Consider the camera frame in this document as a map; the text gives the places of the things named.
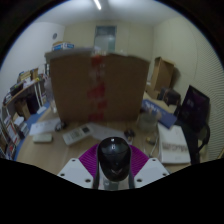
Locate ceiling strip light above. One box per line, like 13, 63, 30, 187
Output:
93, 0, 103, 11

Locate large brown cardboard box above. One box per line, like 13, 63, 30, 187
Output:
49, 53, 150, 124

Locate white remote with grey display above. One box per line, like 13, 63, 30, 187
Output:
62, 123, 93, 147

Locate white paper sheet with writing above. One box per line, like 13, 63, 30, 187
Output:
29, 117, 61, 136

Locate tall open cardboard box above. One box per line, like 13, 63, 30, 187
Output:
150, 56, 176, 93

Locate black computer mouse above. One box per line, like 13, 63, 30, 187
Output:
96, 135, 133, 183

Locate black coiled cable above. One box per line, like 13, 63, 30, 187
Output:
54, 120, 68, 132

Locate black office chair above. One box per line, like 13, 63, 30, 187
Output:
176, 119, 212, 164

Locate wooden side desk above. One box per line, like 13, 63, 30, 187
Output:
3, 68, 49, 116

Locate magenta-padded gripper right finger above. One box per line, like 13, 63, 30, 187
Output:
128, 144, 171, 190

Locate cluttered shelf unit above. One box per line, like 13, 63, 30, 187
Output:
0, 109, 29, 161

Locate blue and white cabinet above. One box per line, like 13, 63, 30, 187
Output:
51, 41, 75, 52

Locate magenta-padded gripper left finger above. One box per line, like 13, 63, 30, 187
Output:
57, 143, 101, 190

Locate blue flat folder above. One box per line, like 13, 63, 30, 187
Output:
141, 98, 179, 129

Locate grey door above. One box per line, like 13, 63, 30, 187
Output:
94, 25, 118, 53

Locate clear plastic cup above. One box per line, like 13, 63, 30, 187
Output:
138, 111, 159, 133

